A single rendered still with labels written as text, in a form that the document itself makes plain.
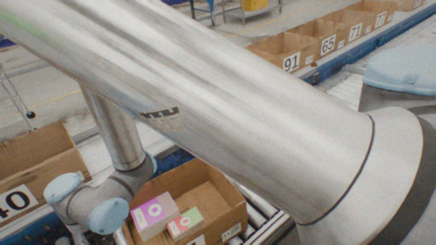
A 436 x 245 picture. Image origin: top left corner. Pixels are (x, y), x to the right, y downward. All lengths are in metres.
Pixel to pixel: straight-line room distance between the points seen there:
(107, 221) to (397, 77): 0.63
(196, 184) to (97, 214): 0.57
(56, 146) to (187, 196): 0.68
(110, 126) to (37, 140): 0.81
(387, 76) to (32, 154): 1.36
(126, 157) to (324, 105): 0.55
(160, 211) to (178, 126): 0.86
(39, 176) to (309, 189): 1.04
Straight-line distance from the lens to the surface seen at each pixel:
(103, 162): 1.27
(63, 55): 0.26
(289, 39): 2.03
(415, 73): 0.34
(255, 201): 1.12
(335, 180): 0.20
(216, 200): 1.12
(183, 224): 1.04
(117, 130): 0.62
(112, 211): 0.69
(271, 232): 1.05
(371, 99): 0.37
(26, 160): 1.44
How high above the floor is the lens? 1.65
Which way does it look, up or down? 35 degrees down
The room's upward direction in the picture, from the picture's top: 7 degrees counter-clockwise
